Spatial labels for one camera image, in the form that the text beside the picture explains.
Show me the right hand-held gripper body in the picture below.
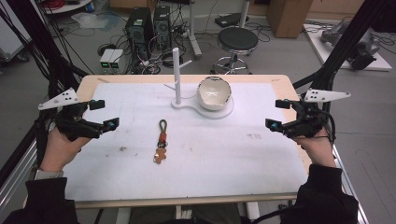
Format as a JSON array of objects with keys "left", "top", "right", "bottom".
[{"left": 280, "top": 88, "right": 352, "bottom": 140}]

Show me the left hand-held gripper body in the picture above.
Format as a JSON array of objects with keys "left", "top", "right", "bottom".
[{"left": 37, "top": 87, "right": 106, "bottom": 143}]

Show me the gingerbread man keychain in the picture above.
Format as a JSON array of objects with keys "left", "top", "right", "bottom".
[{"left": 152, "top": 119, "right": 169, "bottom": 165}]

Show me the person's left hand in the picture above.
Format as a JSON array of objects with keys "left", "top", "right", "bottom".
[{"left": 39, "top": 125, "right": 93, "bottom": 173}]

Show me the person's right hand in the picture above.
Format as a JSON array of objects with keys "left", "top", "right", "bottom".
[{"left": 291, "top": 128, "right": 338, "bottom": 169}]

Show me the small white power unit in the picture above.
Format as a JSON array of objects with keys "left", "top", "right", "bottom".
[
  {"left": 108, "top": 49, "right": 125, "bottom": 71},
  {"left": 99, "top": 48, "right": 115, "bottom": 71}
]

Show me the grey wristband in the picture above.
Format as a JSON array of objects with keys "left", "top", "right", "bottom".
[{"left": 33, "top": 168, "right": 65, "bottom": 181}]

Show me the white eggshell-shaped bowl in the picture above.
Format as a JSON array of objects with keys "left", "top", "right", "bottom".
[{"left": 196, "top": 75, "right": 233, "bottom": 112}]

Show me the black round stool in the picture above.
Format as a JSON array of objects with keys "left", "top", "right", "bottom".
[{"left": 210, "top": 26, "right": 260, "bottom": 76}]

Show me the white peg stand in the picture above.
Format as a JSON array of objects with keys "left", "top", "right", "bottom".
[{"left": 163, "top": 47, "right": 234, "bottom": 120}]

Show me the white table mat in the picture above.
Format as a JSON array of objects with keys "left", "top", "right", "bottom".
[{"left": 63, "top": 81, "right": 309, "bottom": 202}]

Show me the clear plastic bag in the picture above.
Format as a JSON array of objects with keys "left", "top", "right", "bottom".
[{"left": 71, "top": 11, "right": 120, "bottom": 32}]

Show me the black computer tower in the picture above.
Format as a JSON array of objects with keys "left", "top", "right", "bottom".
[
  {"left": 125, "top": 7, "right": 154, "bottom": 60},
  {"left": 152, "top": 5, "right": 173, "bottom": 51}
]

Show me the brown cardboard box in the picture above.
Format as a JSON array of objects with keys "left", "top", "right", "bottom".
[{"left": 266, "top": 0, "right": 314, "bottom": 39}]

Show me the white floor board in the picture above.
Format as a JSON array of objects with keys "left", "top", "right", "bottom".
[{"left": 303, "top": 22, "right": 393, "bottom": 72}]

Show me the grey and black machine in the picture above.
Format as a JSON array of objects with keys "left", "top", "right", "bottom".
[{"left": 319, "top": 21, "right": 383, "bottom": 71}]

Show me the white table leg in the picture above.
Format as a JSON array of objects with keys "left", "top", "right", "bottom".
[
  {"left": 238, "top": 0, "right": 251, "bottom": 29},
  {"left": 188, "top": 0, "right": 203, "bottom": 61}
]

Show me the flat black case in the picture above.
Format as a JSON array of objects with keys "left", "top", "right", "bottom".
[{"left": 214, "top": 12, "right": 250, "bottom": 29}]

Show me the white round table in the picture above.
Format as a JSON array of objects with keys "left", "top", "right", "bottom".
[{"left": 41, "top": 0, "right": 94, "bottom": 15}]

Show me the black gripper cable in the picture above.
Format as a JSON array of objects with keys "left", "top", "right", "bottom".
[
  {"left": 33, "top": 109, "right": 57, "bottom": 167},
  {"left": 317, "top": 109, "right": 338, "bottom": 146}
]

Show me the aluminium rail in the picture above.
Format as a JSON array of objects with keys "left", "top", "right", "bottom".
[
  {"left": 0, "top": 138, "right": 40, "bottom": 216},
  {"left": 330, "top": 143, "right": 371, "bottom": 224}
]

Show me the black frame strut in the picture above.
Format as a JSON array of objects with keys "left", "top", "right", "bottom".
[
  {"left": 0, "top": 0, "right": 90, "bottom": 101},
  {"left": 291, "top": 0, "right": 396, "bottom": 92}
]

